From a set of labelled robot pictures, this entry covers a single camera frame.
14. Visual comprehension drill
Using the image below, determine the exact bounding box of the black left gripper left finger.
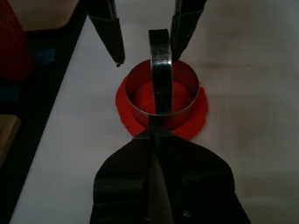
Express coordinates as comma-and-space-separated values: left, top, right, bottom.
90, 125, 157, 224

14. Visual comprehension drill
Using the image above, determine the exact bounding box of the round metal dough cutter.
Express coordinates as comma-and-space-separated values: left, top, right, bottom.
125, 28, 202, 130

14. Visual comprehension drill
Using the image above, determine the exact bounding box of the red dough disc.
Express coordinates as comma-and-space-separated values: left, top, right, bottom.
133, 80, 193, 116

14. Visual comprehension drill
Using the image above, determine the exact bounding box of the red bowl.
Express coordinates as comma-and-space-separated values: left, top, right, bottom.
0, 0, 36, 84

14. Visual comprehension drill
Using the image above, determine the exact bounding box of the beige plastic container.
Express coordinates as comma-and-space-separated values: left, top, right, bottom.
7, 0, 80, 32

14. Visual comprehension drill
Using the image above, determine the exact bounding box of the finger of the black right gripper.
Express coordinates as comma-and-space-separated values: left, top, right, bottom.
87, 0, 127, 68
171, 0, 209, 62

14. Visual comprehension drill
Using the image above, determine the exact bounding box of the blue tape piece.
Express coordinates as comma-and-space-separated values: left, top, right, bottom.
34, 47, 56, 67

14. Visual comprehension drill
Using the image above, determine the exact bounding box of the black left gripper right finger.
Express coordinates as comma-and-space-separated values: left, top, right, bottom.
157, 125, 251, 224

